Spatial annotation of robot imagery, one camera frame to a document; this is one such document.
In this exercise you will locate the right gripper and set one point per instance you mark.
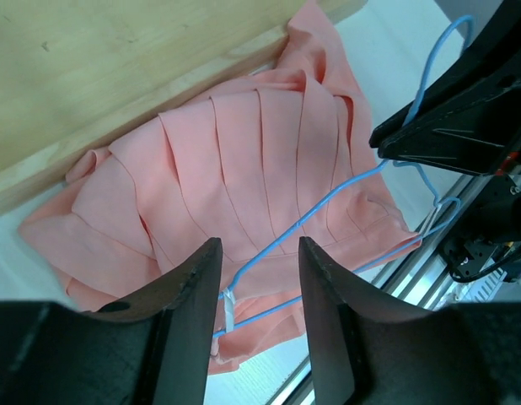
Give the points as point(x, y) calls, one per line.
point(469, 121)

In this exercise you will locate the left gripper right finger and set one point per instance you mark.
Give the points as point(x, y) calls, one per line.
point(365, 346)

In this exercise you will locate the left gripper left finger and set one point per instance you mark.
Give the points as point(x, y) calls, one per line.
point(182, 306)

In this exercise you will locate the salmon pink skirt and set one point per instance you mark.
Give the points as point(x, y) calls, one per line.
point(242, 162)

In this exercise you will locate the wooden clothes rack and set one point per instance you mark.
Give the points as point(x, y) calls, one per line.
point(74, 75)

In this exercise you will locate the aluminium mounting rail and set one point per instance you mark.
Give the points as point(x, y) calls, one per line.
point(422, 277)

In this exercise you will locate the white slotted cable duct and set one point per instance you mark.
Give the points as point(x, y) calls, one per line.
point(503, 285)

